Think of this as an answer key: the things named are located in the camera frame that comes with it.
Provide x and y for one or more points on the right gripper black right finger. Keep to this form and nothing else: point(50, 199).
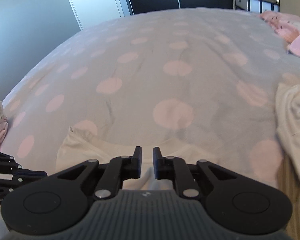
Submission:
point(235, 202)

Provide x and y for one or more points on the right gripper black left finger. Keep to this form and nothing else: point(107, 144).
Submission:
point(60, 201)

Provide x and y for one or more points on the cream white sweatshirt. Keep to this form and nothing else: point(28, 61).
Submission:
point(81, 145)

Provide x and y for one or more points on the white fleece garment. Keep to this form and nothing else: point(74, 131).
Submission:
point(287, 111)

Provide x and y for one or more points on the grey pink-dotted bed cover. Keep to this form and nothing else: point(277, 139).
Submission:
point(207, 77)

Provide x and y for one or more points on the light pink patterned pillow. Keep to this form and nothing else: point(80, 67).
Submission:
point(286, 26)

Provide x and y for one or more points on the white room door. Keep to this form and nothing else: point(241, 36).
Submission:
point(89, 13)

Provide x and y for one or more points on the white bedside table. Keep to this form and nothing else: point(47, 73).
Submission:
point(256, 6)

